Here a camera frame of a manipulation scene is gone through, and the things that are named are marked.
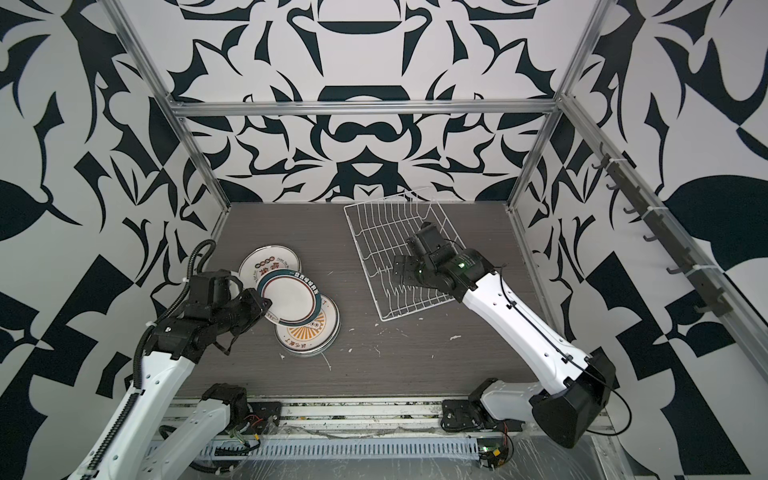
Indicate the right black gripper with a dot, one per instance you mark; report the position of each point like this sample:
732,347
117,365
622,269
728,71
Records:
406,272

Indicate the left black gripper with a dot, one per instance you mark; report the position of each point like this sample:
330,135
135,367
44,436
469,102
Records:
255,300

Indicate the final plate green red rim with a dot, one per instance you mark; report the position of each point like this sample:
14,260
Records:
295,299

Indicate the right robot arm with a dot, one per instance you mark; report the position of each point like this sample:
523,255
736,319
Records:
571,387

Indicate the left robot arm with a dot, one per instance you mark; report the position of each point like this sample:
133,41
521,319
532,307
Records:
123,450

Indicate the small circuit board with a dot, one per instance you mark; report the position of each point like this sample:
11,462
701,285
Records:
494,452

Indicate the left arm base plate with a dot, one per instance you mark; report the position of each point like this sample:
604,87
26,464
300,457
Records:
262,417

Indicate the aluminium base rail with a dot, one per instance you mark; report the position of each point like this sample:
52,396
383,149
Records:
372,417

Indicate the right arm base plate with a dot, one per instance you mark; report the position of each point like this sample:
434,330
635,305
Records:
463,415

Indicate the white slotted cable duct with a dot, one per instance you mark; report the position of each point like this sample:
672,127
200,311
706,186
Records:
460,448

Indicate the wall hook rail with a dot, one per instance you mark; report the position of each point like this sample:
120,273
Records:
666,230

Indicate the aluminium frame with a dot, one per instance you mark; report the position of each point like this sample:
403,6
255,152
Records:
744,324

